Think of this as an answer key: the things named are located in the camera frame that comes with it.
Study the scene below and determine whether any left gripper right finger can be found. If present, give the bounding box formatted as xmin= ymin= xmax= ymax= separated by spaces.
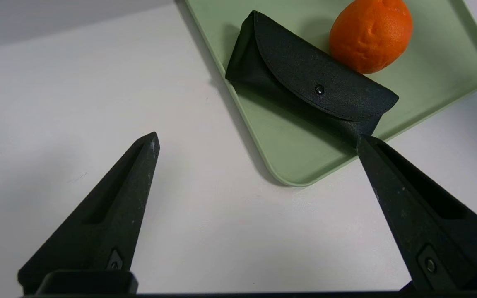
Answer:
xmin=357 ymin=135 xmax=477 ymax=292

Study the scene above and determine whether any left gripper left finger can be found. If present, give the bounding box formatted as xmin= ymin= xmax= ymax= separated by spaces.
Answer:
xmin=17 ymin=132 xmax=161 ymax=295

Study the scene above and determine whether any orange fruit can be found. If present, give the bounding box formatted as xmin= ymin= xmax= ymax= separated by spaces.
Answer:
xmin=329 ymin=0 xmax=414 ymax=75

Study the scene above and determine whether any light green plastic tray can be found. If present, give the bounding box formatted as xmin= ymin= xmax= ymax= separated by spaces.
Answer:
xmin=185 ymin=0 xmax=477 ymax=187

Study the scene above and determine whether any black glasses case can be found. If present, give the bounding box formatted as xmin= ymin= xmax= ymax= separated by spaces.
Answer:
xmin=225 ymin=10 xmax=400 ymax=138

